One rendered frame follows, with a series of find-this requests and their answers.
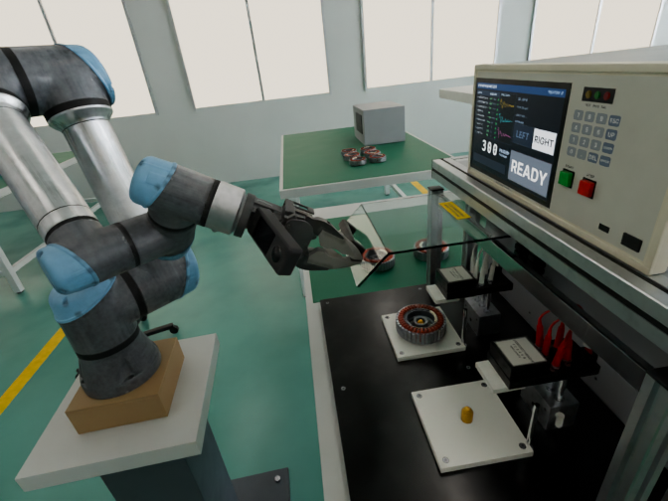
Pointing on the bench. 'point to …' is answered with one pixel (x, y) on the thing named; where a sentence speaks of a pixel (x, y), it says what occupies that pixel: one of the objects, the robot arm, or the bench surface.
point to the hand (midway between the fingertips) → (356, 259)
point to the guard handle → (350, 234)
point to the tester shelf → (567, 252)
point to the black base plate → (357, 348)
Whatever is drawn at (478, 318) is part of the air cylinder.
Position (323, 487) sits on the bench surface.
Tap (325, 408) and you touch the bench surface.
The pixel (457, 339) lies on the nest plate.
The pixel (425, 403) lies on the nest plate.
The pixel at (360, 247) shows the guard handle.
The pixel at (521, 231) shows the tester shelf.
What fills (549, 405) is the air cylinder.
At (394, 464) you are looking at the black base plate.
